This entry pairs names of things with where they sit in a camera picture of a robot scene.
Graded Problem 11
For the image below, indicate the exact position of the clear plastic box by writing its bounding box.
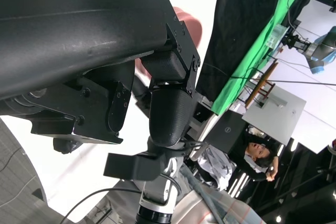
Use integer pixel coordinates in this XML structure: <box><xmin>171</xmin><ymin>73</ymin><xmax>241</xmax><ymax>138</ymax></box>
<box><xmin>267</xmin><ymin>23</ymin><xmax>289</xmax><ymax>49</ymax></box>

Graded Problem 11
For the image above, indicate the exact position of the beige plaid cloth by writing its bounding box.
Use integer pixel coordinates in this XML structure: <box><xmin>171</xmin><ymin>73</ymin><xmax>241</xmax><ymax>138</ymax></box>
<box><xmin>181</xmin><ymin>166</ymin><xmax>266</xmax><ymax>224</ymax></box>

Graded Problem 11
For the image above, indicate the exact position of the black Dell monitor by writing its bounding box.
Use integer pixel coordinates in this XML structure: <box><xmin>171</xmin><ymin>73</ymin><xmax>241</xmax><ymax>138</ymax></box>
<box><xmin>204</xmin><ymin>110</ymin><xmax>249</xmax><ymax>154</ymax></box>

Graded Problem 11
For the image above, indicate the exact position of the thin black cable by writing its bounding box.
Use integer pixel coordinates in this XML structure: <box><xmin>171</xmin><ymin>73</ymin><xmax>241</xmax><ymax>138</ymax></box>
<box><xmin>60</xmin><ymin>186</ymin><xmax>144</xmax><ymax>224</ymax></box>

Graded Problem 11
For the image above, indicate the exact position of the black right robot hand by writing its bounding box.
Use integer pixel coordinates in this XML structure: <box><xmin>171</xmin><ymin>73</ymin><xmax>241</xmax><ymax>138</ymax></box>
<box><xmin>132</xmin><ymin>76</ymin><xmax>152</xmax><ymax>116</ymax></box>

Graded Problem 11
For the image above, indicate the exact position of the brown wooden stool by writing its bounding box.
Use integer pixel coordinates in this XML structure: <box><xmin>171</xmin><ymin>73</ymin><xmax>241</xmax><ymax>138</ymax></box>
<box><xmin>244</xmin><ymin>60</ymin><xmax>279</xmax><ymax>109</ymax></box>

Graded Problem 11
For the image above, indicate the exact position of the pink plastic bowl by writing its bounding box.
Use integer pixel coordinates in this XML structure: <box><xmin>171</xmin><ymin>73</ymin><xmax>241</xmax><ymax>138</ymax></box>
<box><xmin>134</xmin><ymin>6</ymin><xmax>204</xmax><ymax>79</ymax></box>

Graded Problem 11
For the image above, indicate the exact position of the dark-haired person in black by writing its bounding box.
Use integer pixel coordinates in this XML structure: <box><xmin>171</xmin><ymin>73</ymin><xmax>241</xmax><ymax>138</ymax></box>
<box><xmin>243</xmin><ymin>132</ymin><xmax>279</xmax><ymax>183</ymax></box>

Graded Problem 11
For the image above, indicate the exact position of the black backdrop curtain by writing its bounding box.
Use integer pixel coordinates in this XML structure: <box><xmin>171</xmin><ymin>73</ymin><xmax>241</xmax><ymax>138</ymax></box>
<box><xmin>195</xmin><ymin>0</ymin><xmax>328</xmax><ymax>101</ymax></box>

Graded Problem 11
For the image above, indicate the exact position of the white square board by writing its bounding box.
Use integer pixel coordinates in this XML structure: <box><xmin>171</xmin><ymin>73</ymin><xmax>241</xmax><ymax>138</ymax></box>
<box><xmin>241</xmin><ymin>83</ymin><xmax>307</xmax><ymax>146</ymax></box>

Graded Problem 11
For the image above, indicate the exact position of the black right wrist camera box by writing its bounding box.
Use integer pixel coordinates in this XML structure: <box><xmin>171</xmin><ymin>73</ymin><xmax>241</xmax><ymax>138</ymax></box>
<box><xmin>103</xmin><ymin>152</ymin><xmax>170</xmax><ymax>182</ymax></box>

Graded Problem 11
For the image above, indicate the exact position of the green screen cloth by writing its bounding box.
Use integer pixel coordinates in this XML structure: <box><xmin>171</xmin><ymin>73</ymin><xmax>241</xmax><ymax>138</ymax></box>
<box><xmin>212</xmin><ymin>0</ymin><xmax>320</xmax><ymax>116</ymax></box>

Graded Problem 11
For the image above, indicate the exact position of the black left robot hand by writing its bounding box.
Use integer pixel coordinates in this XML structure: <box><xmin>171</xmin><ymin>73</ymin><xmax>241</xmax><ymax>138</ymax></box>
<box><xmin>0</xmin><ymin>0</ymin><xmax>202</xmax><ymax>154</ymax></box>

